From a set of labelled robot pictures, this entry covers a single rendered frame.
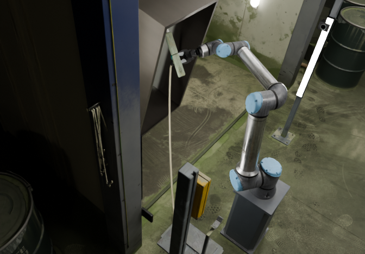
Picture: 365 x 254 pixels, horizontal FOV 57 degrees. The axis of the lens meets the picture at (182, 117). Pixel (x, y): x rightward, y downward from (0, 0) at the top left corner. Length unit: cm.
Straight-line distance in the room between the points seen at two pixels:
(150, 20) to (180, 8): 24
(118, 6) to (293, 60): 325
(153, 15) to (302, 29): 234
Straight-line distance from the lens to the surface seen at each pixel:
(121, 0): 132
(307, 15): 407
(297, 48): 425
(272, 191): 248
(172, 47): 233
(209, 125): 372
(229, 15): 453
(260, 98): 190
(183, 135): 358
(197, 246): 206
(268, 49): 442
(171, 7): 226
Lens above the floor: 265
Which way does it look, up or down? 44 degrees down
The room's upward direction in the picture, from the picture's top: 6 degrees clockwise
